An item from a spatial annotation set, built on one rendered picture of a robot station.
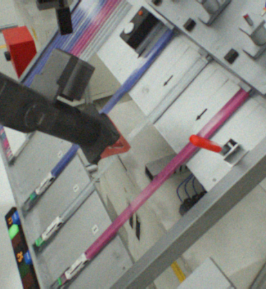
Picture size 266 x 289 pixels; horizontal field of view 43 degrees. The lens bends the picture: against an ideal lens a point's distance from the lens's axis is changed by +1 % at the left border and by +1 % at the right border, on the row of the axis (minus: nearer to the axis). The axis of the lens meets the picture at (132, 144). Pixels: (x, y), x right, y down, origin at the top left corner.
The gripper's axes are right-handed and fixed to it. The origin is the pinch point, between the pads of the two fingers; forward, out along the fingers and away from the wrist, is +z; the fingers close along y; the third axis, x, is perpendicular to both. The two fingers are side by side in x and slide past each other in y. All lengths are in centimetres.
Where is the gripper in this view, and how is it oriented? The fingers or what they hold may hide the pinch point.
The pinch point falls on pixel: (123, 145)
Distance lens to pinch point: 64.9
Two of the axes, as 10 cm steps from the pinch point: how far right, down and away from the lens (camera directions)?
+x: -6.2, 7.3, 2.9
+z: 6.4, 2.7, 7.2
